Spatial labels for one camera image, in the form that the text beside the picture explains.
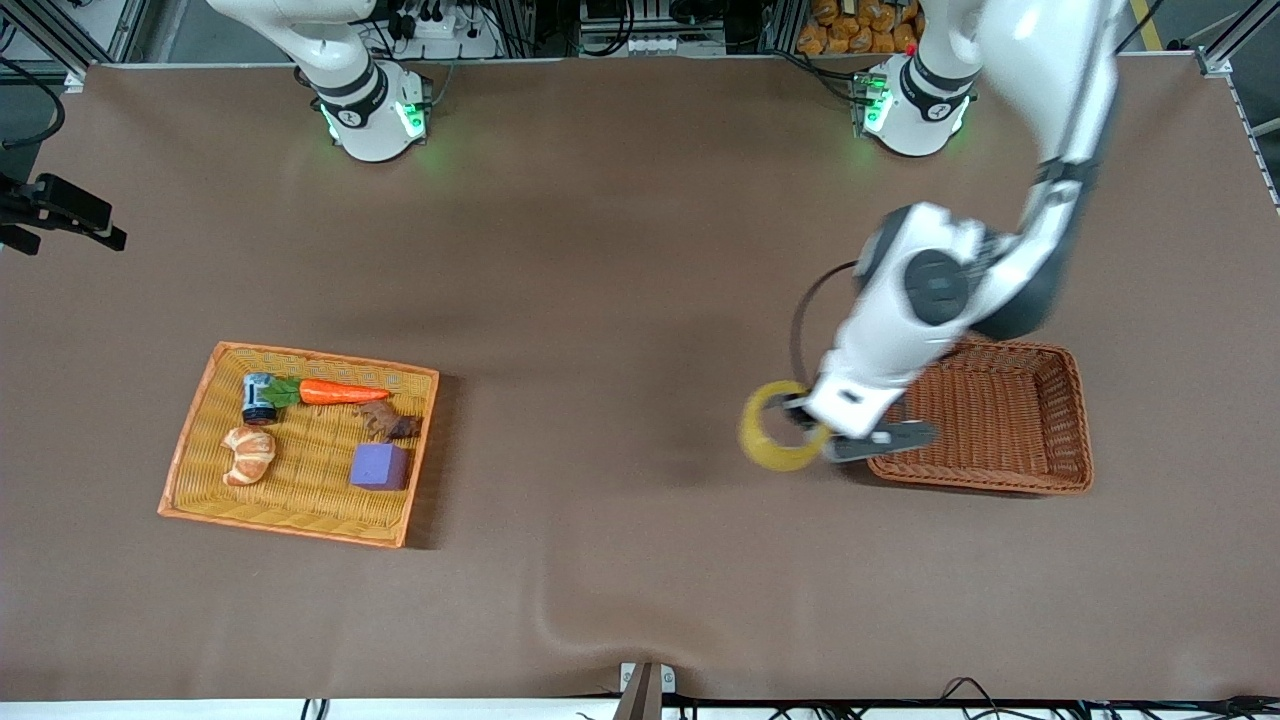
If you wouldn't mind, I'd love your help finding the yellow clear tape roll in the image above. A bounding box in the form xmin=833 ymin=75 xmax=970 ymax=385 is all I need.
xmin=738 ymin=380 xmax=834 ymax=474

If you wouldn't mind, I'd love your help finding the brown wicker basket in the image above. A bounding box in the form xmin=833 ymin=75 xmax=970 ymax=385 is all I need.
xmin=865 ymin=338 xmax=1095 ymax=497

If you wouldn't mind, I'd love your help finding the brown table cover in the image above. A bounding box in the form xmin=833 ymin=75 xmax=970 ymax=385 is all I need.
xmin=0 ymin=55 xmax=1280 ymax=702

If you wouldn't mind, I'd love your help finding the small blue black can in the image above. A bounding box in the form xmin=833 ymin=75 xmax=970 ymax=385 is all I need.
xmin=242 ymin=372 xmax=277 ymax=426

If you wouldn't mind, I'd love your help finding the toy croissant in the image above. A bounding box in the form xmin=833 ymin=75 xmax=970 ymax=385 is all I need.
xmin=221 ymin=426 xmax=278 ymax=488

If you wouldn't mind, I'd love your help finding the toy carrot with green leaves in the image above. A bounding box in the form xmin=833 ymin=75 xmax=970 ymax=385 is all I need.
xmin=262 ymin=376 xmax=393 ymax=409

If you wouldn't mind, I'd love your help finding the bag of orange snacks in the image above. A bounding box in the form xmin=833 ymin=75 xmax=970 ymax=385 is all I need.
xmin=796 ymin=0 xmax=927 ymax=57

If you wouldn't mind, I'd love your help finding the orange woven tray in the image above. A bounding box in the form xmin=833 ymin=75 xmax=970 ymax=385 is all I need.
xmin=157 ymin=341 xmax=441 ymax=550

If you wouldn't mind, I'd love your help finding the brown toy figure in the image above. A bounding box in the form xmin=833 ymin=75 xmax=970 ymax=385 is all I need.
xmin=355 ymin=400 xmax=424 ymax=443

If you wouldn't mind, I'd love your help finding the purple cube block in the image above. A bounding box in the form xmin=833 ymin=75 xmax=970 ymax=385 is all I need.
xmin=349 ymin=443 xmax=412 ymax=492

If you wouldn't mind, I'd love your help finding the white power strip with plugs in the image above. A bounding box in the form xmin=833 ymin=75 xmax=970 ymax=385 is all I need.
xmin=392 ymin=0 xmax=473 ymax=43

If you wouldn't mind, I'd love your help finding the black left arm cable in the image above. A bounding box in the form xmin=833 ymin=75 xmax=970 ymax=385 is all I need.
xmin=789 ymin=261 xmax=863 ymax=387

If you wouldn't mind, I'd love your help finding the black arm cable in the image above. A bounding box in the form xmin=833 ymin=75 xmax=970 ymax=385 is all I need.
xmin=0 ymin=58 xmax=67 ymax=152
xmin=789 ymin=261 xmax=863 ymax=387

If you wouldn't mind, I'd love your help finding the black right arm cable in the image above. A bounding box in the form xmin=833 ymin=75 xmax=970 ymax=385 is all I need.
xmin=0 ymin=58 xmax=67 ymax=152

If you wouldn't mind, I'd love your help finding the metal camera bracket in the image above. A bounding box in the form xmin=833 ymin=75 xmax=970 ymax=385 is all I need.
xmin=619 ymin=661 xmax=677 ymax=720

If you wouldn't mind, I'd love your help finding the aluminium frame post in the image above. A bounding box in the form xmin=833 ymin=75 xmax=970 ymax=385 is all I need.
xmin=1194 ymin=0 xmax=1280 ymax=78

